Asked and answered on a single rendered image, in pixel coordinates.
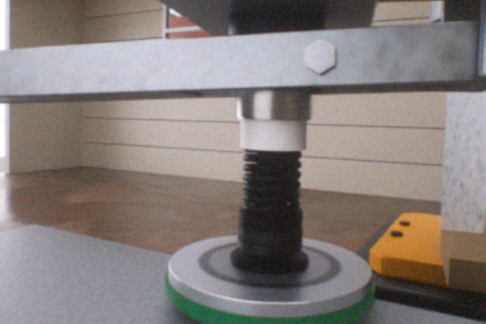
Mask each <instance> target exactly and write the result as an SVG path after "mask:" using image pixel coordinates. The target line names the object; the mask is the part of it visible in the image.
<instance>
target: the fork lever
mask: <svg viewBox="0 0 486 324"><path fill-rule="evenodd" d="M479 39H480V20H479V21H456V22H442V23H431V24H406V25H395V26H381V27H357V28H345V29H309V30H296V31H285V32H273V33H248V34H236V35H223V36H211V37H186V38H174V39H162V40H150V41H137V42H113V43H100V44H89V45H76V46H64V47H40V48H17V49H4V50H0V105H5V104H32V103H59V102H96V101H140V100H168V99H195V98H222V97H236V90H237V89H277V88H301V87H313V89H312V95H330V94H358V93H412V92H440V91H466V90H486V79H482V78H480V77H479V76H478V53H479ZM324 86H341V87H324Z"/></svg>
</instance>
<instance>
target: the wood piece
mask: <svg viewBox="0 0 486 324"><path fill-rule="evenodd" d="M439 254H440V257H441V263H442V267H443V270H444V273H445V279H446V282H447V285H448V288H454V289H459V290H463V291H474V292H480V293H483V294H486V234H482V233H468V232H461V231H454V230H440V243H439Z"/></svg>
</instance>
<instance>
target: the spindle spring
mask: <svg viewBox="0 0 486 324"><path fill-rule="evenodd" d="M244 151H247V152H285V151H276V150H249V149H244ZM301 157H302V153H301V151H300V150H296V151H290V153H289V154H265V155H258V154H245V155H244V159H243V160H244V162H290V163H286V164H276V165H255V163H247V164H244V166H243V169H244V171H246V172H248V173H245V174H244V176H243V180H244V181H246V182H247V183H244V184H243V187H242V188H243V190H244V191H247V192H245V193H244V195H242V199H243V200H244V201H245V202H244V203H243V204H242V208H243V209H244V210H248V211H252V212H255V213H260V214H286V213H289V212H292V211H294V210H297V209H298V208H299V207H300V201H299V200H298V199H299V198H300V195H301V191H299V190H298V189H299V188H300V187H301V182H300V181H299V179H300V178H301V171H299V170H298V169H299V168H301V165H302V164H301V162H300V161H299V159H301ZM278 172H289V173H288V174H286V175H276V176H256V175H255V173H278ZM282 182H288V183H287V184H280V185H255V184H256V183H282ZM281 193H289V195H278V196H257V195H255V194H281ZM249 202H251V203H261V204H275V203H284V202H289V203H290V204H286V205H281V206H255V205H250V204H249Z"/></svg>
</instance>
